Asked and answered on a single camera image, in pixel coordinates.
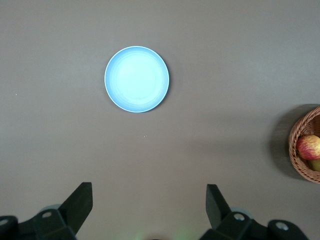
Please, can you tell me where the red yellow apple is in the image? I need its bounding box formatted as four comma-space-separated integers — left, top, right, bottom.
296, 134, 320, 161

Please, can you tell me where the light blue round plate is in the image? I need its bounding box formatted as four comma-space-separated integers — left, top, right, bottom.
104, 45, 170, 114

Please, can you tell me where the yellow-green round fruit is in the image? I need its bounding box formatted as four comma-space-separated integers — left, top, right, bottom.
307, 158, 320, 172

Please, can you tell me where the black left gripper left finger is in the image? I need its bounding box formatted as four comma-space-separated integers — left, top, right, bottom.
19, 182, 94, 240

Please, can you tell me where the brown wicker basket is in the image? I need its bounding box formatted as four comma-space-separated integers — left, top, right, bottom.
288, 106, 320, 185

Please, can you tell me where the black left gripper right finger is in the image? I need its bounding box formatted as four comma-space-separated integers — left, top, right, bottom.
199, 184, 270, 240

